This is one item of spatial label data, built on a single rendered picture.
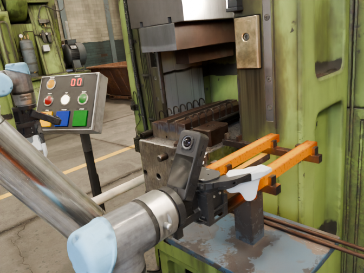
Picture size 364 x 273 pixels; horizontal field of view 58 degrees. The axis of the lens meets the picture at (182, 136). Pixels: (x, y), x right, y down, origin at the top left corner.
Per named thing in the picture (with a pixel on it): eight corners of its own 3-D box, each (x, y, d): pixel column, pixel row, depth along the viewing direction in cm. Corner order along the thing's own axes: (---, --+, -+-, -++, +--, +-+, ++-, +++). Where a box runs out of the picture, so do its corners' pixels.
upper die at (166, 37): (176, 50, 119) (174, 23, 116) (142, 52, 132) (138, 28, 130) (242, 40, 147) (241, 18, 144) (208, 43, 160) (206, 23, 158)
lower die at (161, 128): (187, 143, 129) (184, 122, 126) (153, 136, 143) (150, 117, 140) (246, 117, 157) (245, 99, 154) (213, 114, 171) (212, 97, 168)
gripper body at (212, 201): (200, 201, 64) (154, 229, 57) (196, 160, 62) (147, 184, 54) (232, 212, 59) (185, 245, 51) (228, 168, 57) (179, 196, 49)
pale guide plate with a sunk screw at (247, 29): (258, 68, 111) (256, 15, 106) (236, 68, 117) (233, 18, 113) (261, 67, 113) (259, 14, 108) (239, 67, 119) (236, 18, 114)
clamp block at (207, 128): (210, 147, 120) (209, 130, 119) (193, 144, 126) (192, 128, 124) (229, 138, 129) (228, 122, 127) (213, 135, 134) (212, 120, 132)
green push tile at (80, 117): (85, 125, 149) (87, 109, 150) (71, 126, 151) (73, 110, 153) (87, 126, 150) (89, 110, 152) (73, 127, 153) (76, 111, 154)
